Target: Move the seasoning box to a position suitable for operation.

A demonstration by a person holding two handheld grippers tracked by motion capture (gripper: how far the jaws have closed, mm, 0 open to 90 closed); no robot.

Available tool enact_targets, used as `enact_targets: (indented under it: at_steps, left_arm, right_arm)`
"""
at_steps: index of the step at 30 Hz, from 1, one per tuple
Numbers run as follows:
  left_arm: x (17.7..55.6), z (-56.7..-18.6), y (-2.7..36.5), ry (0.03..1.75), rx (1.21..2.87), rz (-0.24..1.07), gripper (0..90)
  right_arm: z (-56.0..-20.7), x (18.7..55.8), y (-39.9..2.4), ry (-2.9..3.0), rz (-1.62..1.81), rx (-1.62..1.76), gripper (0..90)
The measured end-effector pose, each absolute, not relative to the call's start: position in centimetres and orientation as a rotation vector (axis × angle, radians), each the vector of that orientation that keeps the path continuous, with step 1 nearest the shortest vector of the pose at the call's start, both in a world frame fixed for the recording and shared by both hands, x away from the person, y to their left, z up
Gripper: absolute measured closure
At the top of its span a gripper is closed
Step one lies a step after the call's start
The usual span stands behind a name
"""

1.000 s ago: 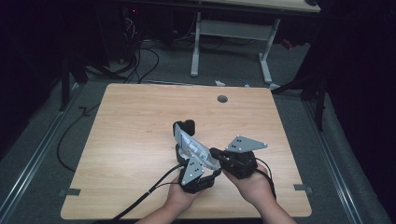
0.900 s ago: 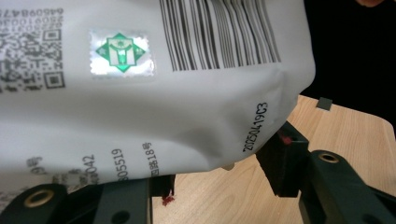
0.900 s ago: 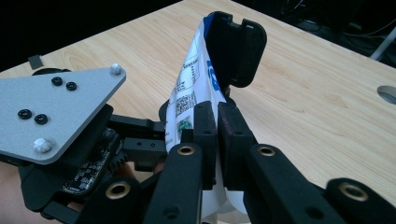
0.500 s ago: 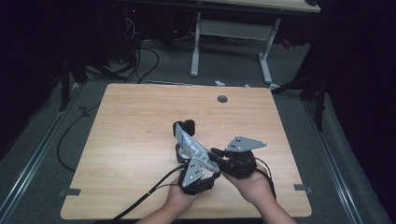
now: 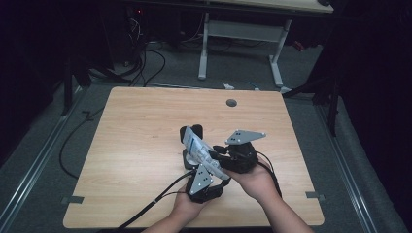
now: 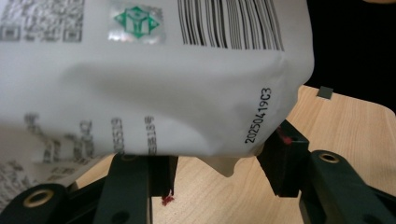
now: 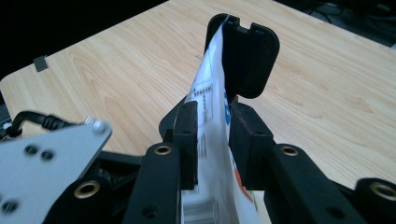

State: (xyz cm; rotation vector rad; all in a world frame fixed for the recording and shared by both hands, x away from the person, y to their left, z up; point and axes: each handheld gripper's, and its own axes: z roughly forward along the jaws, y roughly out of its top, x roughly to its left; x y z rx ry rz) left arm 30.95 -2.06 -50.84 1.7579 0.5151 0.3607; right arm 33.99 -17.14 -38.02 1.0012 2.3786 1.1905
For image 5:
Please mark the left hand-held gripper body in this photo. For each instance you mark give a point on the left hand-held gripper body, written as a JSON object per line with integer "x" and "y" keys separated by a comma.
{"x": 200, "y": 184}

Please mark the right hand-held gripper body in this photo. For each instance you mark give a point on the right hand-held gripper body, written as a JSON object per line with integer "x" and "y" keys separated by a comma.
{"x": 243, "y": 136}

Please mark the white and blue packet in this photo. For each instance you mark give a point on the white and blue packet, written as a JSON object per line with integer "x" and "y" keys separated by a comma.
{"x": 202, "y": 152}

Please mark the black small box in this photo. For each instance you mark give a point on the black small box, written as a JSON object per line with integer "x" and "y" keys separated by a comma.
{"x": 198, "y": 129}

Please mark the person's left hand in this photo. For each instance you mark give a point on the person's left hand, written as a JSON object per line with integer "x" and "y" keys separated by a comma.
{"x": 188, "y": 208}

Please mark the person's right hand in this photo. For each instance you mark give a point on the person's right hand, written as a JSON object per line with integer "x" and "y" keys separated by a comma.
{"x": 257, "y": 184}

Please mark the round table grommet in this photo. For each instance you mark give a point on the round table grommet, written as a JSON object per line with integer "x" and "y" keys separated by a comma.
{"x": 231, "y": 103}

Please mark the small white floor scrap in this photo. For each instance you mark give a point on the small white floor scrap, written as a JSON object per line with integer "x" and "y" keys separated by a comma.
{"x": 228, "y": 86}

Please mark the grey tape piece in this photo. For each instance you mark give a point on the grey tape piece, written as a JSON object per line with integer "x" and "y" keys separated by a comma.
{"x": 315, "y": 195}
{"x": 73, "y": 199}

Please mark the black stand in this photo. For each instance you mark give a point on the black stand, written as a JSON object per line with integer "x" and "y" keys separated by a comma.
{"x": 68, "y": 87}
{"x": 332, "y": 97}

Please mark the white-framed desk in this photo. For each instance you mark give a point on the white-framed desk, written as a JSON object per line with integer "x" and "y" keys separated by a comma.
{"x": 243, "y": 30}

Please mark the small red object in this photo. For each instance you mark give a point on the small red object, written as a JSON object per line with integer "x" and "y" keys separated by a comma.
{"x": 298, "y": 45}

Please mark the metal floor rail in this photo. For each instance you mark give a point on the metal floor rail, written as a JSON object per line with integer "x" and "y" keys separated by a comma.
{"x": 35, "y": 161}
{"x": 346, "y": 168}

